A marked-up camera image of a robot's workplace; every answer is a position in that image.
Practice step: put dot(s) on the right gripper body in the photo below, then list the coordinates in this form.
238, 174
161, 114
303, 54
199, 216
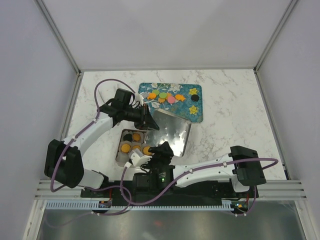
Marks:
157, 162

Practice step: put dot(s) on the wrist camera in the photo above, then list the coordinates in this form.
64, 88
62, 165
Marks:
141, 98
136, 159

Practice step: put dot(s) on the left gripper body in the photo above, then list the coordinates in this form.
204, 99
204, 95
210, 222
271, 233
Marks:
140, 117

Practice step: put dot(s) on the large orange cookie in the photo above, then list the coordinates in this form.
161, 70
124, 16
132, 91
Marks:
125, 148

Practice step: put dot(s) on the black cookie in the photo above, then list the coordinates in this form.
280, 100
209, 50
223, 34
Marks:
128, 137
195, 98

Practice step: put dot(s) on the plain round orange cookie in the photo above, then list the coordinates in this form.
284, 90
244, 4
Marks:
136, 147

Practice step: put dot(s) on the white cable duct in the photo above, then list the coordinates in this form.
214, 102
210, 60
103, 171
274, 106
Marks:
99, 205

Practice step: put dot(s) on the round dotted orange cookie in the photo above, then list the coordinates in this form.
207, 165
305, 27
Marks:
146, 150

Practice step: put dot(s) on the orange cookie small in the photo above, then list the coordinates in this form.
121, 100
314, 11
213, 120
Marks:
136, 137

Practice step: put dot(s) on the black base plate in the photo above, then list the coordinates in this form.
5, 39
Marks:
207, 193

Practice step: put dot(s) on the square metal tin lid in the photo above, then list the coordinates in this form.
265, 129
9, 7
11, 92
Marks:
172, 129

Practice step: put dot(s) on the teal floral tray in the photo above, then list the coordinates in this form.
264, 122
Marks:
187, 109

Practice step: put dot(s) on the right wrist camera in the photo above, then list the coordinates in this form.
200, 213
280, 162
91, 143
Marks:
136, 159

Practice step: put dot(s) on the green cookie right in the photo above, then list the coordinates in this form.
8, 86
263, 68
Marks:
163, 95

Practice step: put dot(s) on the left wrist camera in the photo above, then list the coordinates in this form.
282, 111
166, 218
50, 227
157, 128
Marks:
141, 98

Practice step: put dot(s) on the orange flower cookie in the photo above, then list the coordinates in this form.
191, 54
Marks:
151, 96

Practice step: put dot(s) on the square cookie tin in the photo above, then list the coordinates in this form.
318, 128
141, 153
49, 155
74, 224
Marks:
122, 158

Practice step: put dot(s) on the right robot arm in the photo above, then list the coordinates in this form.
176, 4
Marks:
239, 168

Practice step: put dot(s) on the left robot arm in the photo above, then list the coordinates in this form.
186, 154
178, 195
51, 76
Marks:
64, 162

